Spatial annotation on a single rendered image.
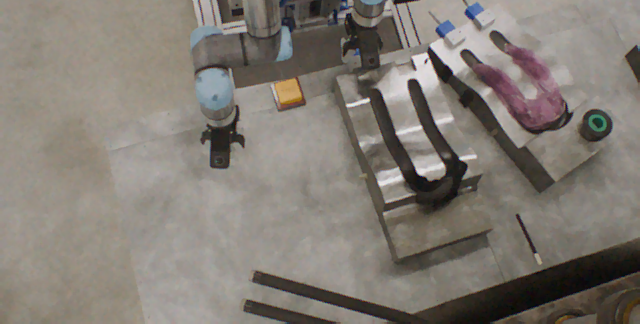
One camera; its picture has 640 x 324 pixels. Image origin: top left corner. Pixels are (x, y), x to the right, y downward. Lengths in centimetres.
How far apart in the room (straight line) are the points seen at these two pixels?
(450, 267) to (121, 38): 175
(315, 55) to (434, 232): 109
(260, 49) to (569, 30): 101
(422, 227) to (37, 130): 168
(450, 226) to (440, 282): 14
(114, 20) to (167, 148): 125
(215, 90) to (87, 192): 135
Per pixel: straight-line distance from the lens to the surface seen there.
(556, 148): 176
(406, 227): 163
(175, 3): 291
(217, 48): 142
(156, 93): 272
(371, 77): 176
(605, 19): 214
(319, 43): 254
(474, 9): 192
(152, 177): 173
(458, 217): 167
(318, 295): 157
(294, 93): 175
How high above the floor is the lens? 242
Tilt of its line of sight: 69 degrees down
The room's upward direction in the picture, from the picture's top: 10 degrees clockwise
